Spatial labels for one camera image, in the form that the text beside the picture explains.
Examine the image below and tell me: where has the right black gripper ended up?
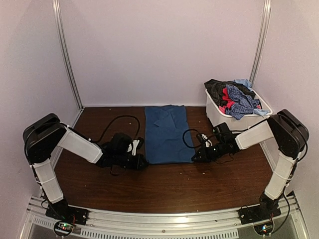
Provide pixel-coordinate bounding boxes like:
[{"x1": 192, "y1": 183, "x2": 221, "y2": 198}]
[{"x1": 192, "y1": 141, "x2": 226, "y2": 163}]

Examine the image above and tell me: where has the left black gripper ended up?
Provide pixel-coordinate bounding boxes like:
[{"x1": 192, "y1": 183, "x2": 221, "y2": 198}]
[{"x1": 114, "y1": 152, "x2": 149, "y2": 171}]

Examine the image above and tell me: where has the blue polo shirt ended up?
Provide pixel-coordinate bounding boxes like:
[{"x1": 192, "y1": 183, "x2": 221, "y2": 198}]
[{"x1": 145, "y1": 105, "x2": 195, "y2": 165}]

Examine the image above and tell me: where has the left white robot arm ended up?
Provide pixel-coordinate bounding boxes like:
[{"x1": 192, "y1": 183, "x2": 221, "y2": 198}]
[{"x1": 22, "y1": 113, "x2": 149, "y2": 221}]

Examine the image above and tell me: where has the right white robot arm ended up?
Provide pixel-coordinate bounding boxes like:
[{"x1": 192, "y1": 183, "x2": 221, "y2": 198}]
[{"x1": 191, "y1": 109, "x2": 310, "y2": 201}]

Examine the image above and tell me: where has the white plastic laundry bin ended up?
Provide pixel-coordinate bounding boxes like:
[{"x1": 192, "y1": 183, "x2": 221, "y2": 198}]
[{"x1": 205, "y1": 88, "x2": 273, "y2": 132}]

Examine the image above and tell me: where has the red garment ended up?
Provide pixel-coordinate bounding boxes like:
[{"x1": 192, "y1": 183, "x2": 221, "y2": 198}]
[{"x1": 219, "y1": 88, "x2": 235, "y2": 114}]

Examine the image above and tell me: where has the blue checkered shirt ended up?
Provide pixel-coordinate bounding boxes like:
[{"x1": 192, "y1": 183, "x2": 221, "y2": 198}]
[{"x1": 226, "y1": 85, "x2": 260, "y2": 120}]

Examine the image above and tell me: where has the black garment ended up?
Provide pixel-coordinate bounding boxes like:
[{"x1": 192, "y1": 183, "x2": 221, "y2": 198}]
[{"x1": 204, "y1": 79, "x2": 256, "y2": 107}]

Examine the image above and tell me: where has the light blue garment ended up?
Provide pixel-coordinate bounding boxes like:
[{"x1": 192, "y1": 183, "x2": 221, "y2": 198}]
[{"x1": 233, "y1": 79, "x2": 252, "y2": 88}]

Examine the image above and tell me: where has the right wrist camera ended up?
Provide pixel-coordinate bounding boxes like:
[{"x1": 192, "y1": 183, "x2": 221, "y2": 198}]
[{"x1": 196, "y1": 133, "x2": 213, "y2": 147}]

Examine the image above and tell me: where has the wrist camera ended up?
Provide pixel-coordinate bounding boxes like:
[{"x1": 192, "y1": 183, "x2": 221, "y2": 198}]
[
  {"x1": 127, "y1": 137, "x2": 145, "y2": 156},
  {"x1": 196, "y1": 133, "x2": 213, "y2": 147}
]

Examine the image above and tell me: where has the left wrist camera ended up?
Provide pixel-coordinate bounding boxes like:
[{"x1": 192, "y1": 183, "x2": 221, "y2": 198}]
[{"x1": 127, "y1": 137, "x2": 145, "y2": 156}]

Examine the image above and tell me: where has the right black camera cable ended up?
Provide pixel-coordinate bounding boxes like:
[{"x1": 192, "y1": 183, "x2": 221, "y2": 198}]
[{"x1": 182, "y1": 128, "x2": 202, "y2": 150}]

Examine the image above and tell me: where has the black camera cable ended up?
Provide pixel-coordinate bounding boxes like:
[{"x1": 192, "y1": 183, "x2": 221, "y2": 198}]
[
  {"x1": 99, "y1": 115, "x2": 141, "y2": 142},
  {"x1": 182, "y1": 128, "x2": 202, "y2": 150}
]

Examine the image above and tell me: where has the left black camera cable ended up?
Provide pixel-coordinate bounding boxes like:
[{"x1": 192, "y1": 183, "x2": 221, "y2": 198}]
[{"x1": 99, "y1": 115, "x2": 141, "y2": 142}]

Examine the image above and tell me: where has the front aluminium rail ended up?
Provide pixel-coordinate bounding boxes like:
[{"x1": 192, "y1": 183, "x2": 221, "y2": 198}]
[{"x1": 18, "y1": 196, "x2": 309, "y2": 239}]

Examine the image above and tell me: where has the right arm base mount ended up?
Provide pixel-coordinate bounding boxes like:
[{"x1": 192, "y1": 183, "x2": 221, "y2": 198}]
[{"x1": 238, "y1": 193, "x2": 281, "y2": 225}]

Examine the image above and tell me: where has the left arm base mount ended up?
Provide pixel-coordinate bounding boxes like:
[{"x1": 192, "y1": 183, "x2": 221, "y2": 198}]
[{"x1": 45, "y1": 198, "x2": 89, "y2": 226}]

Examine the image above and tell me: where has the right aluminium corner post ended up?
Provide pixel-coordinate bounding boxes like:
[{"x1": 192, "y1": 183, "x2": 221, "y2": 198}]
[{"x1": 249, "y1": 0, "x2": 272, "y2": 85}]

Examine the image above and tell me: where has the aluminium corner post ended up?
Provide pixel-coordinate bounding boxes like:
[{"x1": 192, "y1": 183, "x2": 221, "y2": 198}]
[
  {"x1": 249, "y1": 0, "x2": 272, "y2": 85},
  {"x1": 52, "y1": 0, "x2": 84, "y2": 111}
]

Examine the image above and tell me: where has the left aluminium corner post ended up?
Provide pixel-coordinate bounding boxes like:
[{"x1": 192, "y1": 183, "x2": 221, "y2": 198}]
[{"x1": 52, "y1": 0, "x2": 84, "y2": 111}]

